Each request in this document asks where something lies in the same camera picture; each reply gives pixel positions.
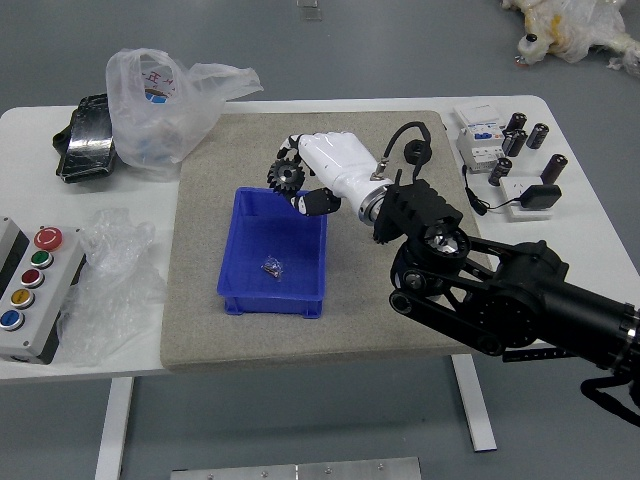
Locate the big black gear nut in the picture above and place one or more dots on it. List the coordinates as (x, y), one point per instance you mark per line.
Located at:
(286, 176)

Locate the plastic-wrapped plush toy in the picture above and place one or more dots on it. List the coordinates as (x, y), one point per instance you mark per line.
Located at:
(565, 25)

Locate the grey push-button control box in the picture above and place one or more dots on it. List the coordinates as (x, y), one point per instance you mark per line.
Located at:
(40, 310)

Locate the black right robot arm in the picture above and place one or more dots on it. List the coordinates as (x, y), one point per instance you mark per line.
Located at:
(525, 295)

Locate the grey-brown mat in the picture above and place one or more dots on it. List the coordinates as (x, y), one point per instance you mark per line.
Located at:
(210, 330)

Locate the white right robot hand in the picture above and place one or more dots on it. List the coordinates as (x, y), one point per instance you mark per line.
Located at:
(340, 160)

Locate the small bagged metal part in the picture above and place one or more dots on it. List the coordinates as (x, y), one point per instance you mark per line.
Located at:
(273, 266)

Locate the small black nut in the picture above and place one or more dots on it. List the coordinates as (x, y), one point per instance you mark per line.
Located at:
(411, 151)

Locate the white circuit breaker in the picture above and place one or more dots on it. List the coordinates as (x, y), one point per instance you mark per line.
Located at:
(480, 135)

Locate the blue plastic box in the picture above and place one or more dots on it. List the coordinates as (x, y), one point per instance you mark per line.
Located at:
(280, 240)

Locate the white plastic shopping bag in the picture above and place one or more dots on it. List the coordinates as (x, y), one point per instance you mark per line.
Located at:
(150, 120)

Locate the small metal floor plate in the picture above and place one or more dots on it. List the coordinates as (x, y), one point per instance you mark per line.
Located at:
(310, 9)

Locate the white power socket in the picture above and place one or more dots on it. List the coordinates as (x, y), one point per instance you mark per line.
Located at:
(515, 192)

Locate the black plastic tray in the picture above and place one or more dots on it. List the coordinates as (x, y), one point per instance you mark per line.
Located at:
(87, 140)

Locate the crumpled clear plastic wrap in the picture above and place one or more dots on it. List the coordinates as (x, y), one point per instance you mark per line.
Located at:
(110, 290)

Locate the white table leg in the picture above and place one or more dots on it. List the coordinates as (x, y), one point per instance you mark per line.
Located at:
(114, 425)
(472, 400)

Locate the black power adapter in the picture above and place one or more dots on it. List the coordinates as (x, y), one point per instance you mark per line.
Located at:
(541, 196)

